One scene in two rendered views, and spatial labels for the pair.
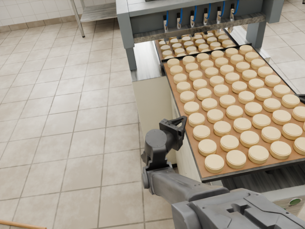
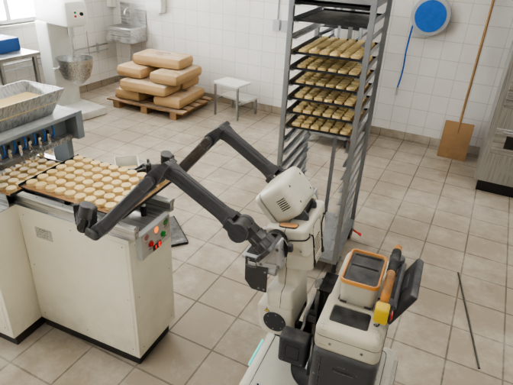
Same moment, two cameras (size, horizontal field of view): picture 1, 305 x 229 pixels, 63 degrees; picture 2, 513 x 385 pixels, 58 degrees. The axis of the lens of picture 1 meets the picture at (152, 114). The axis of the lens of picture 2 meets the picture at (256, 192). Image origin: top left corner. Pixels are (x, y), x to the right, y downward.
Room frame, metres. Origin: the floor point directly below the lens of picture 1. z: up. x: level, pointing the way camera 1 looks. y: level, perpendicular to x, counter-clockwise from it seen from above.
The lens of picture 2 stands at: (-0.86, 1.21, 2.05)
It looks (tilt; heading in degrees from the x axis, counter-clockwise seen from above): 28 degrees down; 294
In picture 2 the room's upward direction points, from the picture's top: 3 degrees clockwise
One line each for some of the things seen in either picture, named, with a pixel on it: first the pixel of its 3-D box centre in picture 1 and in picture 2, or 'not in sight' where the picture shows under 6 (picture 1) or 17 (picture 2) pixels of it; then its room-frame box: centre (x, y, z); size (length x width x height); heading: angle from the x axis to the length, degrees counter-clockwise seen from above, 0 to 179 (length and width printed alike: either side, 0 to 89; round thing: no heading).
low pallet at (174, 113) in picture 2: not in sight; (161, 101); (2.89, -3.88, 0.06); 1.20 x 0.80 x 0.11; 1
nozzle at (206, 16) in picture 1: (206, 20); (32, 146); (1.08, -0.31, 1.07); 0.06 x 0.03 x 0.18; 1
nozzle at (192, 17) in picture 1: (193, 22); (22, 150); (1.08, -0.25, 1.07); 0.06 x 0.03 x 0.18; 1
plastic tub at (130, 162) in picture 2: not in sight; (127, 169); (1.88, -1.92, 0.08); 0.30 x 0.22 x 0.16; 133
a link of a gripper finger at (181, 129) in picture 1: (178, 128); not in sight; (0.55, -0.07, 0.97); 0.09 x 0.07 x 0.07; 137
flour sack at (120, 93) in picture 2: not in sight; (143, 88); (3.19, -3.88, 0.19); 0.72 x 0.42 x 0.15; 91
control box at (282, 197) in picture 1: (263, 207); (153, 235); (0.34, -0.30, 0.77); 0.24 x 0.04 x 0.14; 91
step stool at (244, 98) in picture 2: not in sight; (234, 97); (1.87, -4.12, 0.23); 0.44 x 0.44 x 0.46; 80
